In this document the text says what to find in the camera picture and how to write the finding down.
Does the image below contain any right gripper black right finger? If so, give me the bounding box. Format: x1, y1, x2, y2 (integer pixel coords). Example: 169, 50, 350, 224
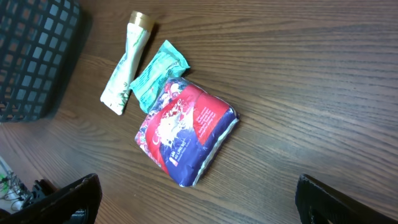
295, 174, 397, 224

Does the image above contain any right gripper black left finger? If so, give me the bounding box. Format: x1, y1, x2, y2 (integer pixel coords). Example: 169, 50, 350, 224
1, 173, 103, 224

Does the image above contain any white tube gold cap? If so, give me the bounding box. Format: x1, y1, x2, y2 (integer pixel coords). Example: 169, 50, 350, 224
100, 11, 155, 115

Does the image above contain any red purple floral liner pack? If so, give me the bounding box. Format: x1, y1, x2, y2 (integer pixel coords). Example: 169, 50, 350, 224
135, 78, 239, 187

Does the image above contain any teal wipes packet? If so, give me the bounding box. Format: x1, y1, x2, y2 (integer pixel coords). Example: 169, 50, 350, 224
130, 40, 190, 113

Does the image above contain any dark grey plastic basket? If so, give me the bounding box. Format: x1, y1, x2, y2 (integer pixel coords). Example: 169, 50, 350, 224
1, 0, 90, 123

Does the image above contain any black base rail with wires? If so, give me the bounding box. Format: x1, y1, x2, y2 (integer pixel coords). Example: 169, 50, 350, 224
1, 157, 58, 218

